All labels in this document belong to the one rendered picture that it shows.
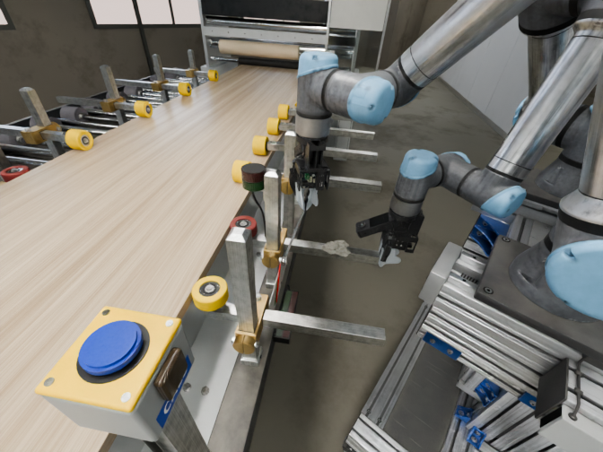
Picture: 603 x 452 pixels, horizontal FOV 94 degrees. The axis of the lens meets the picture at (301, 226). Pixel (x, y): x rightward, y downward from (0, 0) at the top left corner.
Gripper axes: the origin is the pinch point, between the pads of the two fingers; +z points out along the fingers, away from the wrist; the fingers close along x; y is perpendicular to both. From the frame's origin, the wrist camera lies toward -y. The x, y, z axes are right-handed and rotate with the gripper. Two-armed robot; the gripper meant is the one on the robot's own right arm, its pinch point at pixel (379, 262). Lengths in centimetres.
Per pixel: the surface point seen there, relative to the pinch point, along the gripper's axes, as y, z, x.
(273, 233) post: -31.4, -10.8, -5.8
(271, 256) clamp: -31.4, -4.4, -8.5
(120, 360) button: -30, -41, -56
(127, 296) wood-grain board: -59, -8, -30
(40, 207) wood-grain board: -104, -8, -5
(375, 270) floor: 21, 83, 79
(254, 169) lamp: -36.0, -29.1, -4.7
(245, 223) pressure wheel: -41.2, -8.4, -0.3
